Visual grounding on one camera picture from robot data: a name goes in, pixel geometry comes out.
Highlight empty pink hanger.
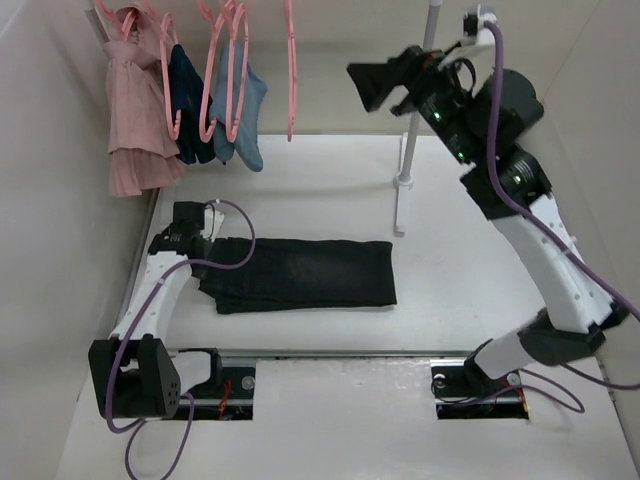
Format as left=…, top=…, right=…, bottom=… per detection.
left=283, top=0, right=297, bottom=142

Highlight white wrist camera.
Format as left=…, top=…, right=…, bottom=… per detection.
left=201, top=204, right=225, bottom=241
left=461, top=4, right=497, bottom=54

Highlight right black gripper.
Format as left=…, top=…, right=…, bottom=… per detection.
left=342, top=41, right=477, bottom=165

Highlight silver rack pole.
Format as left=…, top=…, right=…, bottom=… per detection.
left=395, top=0, right=443, bottom=191

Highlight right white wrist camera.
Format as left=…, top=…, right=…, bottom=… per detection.
left=461, top=4, right=497, bottom=54

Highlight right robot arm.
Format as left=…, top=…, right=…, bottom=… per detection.
left=347, top=46, right=629, bottom=397

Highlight light blue garment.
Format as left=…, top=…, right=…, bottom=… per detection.
left=207, top=39, right=270, bottom=174

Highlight black trousers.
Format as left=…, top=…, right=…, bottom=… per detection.
left=199, top=238, right=397, bottom=315

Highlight left white rack post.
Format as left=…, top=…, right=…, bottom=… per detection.
left=80, top=0, right=109, bottom=44

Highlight navy blue garment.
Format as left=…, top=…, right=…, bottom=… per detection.
left=168, top=44, right=215, bottom=165

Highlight white rack foot bar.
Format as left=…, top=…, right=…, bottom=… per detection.
left=393, top=133, right=416, bottom=236

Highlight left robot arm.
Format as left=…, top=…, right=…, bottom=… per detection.
left=88, top=202, right=224, bottom=419

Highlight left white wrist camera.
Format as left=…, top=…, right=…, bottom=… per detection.
left=201, top=204, right=225, bottom=241

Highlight pink pleated dress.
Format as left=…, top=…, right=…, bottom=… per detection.
left=104, top=2, right=185, bottom=197

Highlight pink hanger with dress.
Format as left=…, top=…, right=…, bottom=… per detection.
left=93, top=0, right=141, bottom=44

